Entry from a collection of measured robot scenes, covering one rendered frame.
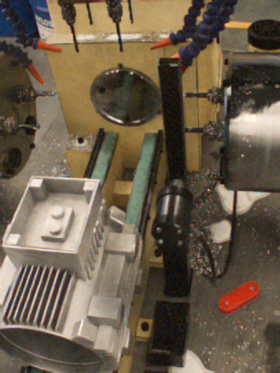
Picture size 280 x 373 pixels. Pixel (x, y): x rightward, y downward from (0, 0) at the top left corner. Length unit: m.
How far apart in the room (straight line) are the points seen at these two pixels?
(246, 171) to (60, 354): 0.41
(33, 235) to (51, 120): 0.73
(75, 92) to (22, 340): 0.53
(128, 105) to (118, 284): 0.47
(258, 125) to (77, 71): 0.41
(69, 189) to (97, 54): 0.36
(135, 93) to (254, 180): 0.32
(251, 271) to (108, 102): 0.45
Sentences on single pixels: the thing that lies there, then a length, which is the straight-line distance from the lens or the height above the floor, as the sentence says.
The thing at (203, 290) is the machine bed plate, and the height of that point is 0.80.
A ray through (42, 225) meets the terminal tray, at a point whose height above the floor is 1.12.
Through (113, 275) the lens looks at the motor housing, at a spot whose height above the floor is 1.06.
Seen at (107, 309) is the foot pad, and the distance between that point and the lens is 0.59.
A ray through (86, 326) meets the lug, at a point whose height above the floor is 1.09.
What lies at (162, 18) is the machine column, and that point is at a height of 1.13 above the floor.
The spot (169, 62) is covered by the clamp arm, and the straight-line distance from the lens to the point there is 0.63.
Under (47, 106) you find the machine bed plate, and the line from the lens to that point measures 1.37.
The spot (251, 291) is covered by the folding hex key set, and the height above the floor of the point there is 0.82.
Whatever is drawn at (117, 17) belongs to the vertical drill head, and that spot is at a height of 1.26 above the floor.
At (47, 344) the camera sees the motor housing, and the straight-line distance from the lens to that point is 0.73.
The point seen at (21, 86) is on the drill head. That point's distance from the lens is 0.97.
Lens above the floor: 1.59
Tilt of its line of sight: 47 degrees down
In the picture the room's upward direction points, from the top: 9 degrees counter-clockwise
